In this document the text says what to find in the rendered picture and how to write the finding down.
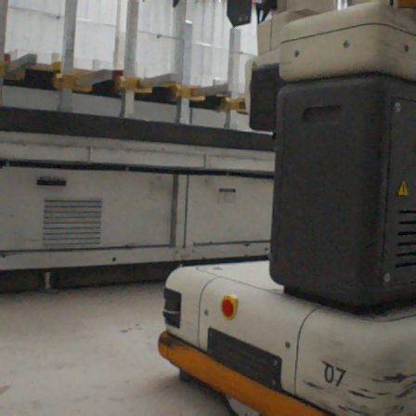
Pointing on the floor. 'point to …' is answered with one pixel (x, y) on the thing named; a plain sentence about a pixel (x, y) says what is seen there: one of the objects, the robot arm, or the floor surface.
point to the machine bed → (123, 203)
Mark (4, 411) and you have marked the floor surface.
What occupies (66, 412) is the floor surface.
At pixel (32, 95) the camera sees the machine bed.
